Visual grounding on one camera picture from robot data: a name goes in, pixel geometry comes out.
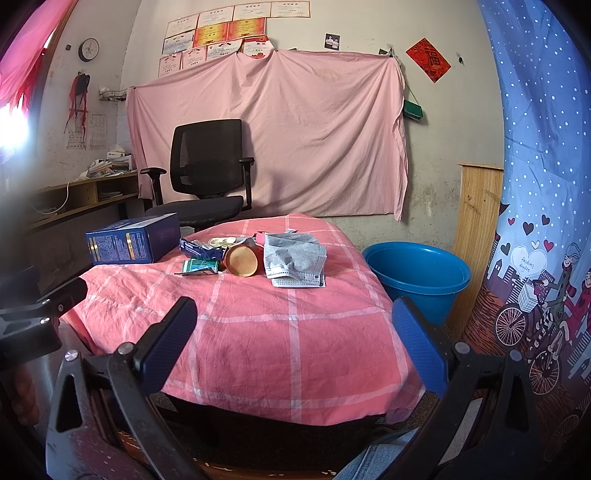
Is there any green small packet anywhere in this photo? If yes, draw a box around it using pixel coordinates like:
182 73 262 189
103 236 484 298
176 258 219 276

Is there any blue snack wrapper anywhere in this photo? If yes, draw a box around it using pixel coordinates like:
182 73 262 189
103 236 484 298
179 238 226 262

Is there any red paper cup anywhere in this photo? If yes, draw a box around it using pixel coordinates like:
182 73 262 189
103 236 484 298
223 244 262 278

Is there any grey newspaper bag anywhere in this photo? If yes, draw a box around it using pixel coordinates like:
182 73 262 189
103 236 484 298
263 232 328 288

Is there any blue plastic bucket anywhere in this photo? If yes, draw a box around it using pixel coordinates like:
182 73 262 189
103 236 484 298
363 242 471 325

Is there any pink checkered table cloth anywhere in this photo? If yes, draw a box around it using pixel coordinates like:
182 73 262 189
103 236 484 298
65 214 425 426

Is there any blue cardboard box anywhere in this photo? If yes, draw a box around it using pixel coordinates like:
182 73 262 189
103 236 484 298
85 213 180 265

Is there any blue cartoon curtain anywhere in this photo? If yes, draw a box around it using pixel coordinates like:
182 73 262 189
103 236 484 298
463 1 590 461

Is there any wooden desk shelf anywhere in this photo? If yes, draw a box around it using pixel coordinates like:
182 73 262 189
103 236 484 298
28 171 139 230

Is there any white earbud case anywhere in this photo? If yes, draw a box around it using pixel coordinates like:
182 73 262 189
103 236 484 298
208 236 245 248

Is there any blue jeans leg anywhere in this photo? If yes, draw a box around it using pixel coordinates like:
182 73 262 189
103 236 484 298
335 429 417 480

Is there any wooden cabinet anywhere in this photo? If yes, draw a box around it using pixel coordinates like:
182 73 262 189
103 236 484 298
446 163 504 339

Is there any stack of books papers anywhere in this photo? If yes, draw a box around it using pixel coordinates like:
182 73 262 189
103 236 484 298
79 145 133 180

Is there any black office chair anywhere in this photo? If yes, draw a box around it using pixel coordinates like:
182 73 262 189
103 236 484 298
140 119 254 231

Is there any green hanging basket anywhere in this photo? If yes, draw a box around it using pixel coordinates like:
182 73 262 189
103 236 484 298
403 100 424 121

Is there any pink window curtain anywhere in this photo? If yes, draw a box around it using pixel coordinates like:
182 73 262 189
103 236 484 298
1 0 73 106

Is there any small dark photo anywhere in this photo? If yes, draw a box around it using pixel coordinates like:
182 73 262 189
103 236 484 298
324 33 341 51

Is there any white charger cable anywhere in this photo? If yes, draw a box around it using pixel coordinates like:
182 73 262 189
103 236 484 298
31 181 71 216

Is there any wall calendar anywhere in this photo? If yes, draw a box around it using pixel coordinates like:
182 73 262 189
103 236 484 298
64 113 107 150

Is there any red tassel wall ornament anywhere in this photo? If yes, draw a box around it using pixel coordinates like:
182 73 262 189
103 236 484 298
64 72 91 134

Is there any pink wall sheet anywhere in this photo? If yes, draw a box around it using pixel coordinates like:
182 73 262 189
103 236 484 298
126 50 408 218

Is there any round wall clock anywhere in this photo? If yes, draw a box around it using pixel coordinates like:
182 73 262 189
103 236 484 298
78 37 100 63

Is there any red diamond wall poster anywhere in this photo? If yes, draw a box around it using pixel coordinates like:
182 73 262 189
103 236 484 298
406 38 451 83

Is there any wall certificates group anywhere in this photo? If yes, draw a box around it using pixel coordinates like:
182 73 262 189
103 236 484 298
158 1 311 77

